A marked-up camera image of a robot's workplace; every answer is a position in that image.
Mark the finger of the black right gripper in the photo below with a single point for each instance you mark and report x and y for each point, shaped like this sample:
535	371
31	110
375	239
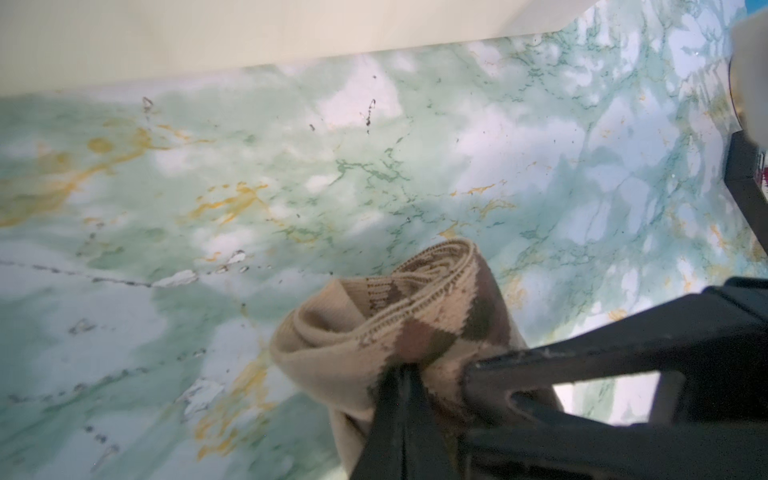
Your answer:
642	451
710	350

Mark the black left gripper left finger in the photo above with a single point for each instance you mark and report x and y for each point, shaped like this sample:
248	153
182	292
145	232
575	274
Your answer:
383	454

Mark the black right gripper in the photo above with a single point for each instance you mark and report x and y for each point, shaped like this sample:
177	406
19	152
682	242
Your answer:
745	177

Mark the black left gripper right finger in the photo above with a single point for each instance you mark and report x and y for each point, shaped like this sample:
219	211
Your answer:
427	455

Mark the beige argyle sock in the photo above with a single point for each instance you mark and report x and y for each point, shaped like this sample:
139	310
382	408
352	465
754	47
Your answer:
440	310

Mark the white compartment organizer tray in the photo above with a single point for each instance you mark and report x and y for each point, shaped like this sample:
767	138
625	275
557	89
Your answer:
49	45

